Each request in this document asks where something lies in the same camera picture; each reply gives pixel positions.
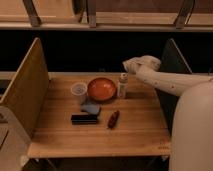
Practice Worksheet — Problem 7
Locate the dark red chili pepper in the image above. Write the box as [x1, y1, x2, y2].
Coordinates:
[107, 111, 120, 129]

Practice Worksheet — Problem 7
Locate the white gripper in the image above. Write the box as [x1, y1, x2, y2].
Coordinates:
[123, 55, 161, 74]

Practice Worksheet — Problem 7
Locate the black rectangular box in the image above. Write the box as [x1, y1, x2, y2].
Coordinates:
[71, 115, 98, 124]

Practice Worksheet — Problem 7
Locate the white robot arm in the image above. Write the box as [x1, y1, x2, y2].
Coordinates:
[123, 55, 213, 171]

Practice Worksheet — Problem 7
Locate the right dark side panel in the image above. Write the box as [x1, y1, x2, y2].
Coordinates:
[156, 39, 192, 133]

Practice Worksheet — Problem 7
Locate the clear plastic cup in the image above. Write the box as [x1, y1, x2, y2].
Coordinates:
[70, 82, 87, 105]

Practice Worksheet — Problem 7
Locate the wooden shelf rail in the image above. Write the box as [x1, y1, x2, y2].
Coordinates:
[0, 0, 213, 32]

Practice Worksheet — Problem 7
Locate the blue-grey sponge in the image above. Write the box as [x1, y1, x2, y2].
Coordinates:
[81, 103, 101, 115]

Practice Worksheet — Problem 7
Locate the small clear bottle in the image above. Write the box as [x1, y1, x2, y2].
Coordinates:
[117, 73, 128, 98]

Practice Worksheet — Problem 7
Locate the orange bowl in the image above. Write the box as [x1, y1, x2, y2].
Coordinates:
[87, 77, 116, 102]

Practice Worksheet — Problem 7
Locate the left wooden side panel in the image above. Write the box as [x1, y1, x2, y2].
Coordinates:
[0, 38, 49, 142]

